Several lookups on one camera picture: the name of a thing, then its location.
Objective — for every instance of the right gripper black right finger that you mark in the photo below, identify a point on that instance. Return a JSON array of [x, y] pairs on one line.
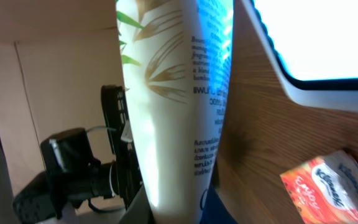
[[213, 210]]

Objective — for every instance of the white barcode scanner stand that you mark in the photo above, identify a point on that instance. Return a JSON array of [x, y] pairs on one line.
[[313, 49]]

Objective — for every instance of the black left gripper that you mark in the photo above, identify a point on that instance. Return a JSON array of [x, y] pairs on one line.
[[125, 175]]

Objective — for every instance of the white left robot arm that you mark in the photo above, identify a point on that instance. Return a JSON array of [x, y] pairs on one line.
[[73, 175]]

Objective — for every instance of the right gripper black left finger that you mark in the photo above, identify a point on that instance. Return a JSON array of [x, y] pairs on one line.
[[139, 211]]

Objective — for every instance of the white Pantene conditioner tube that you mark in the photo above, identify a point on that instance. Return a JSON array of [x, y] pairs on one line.
[[176, 61]]

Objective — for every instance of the small orange snack packet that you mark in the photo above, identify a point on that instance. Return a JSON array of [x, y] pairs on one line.
[[325, 188]]

